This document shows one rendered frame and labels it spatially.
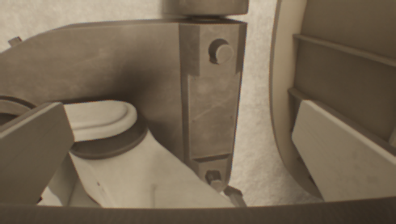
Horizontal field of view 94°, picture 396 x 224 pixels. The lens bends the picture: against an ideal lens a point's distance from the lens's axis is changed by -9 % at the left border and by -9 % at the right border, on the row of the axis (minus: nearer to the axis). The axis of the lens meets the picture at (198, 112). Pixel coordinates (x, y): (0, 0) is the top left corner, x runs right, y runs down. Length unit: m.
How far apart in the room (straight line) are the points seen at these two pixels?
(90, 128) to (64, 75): 0.18
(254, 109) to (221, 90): 0.34
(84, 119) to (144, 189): 0.15
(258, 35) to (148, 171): 0.55
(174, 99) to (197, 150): 0.16
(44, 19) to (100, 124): 0.39
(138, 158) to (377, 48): 0.53
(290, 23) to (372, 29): 0.24
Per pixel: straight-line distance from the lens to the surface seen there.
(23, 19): 0.69
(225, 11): 0.44
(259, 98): 0.78
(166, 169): 0.31
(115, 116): 0.35
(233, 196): 1.00
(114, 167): 0.33
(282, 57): 0.74
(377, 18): 0.59
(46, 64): 0.50
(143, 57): 0.46
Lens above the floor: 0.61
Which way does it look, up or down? 59 degrees down
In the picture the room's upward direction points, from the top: 155 degrees clockwise
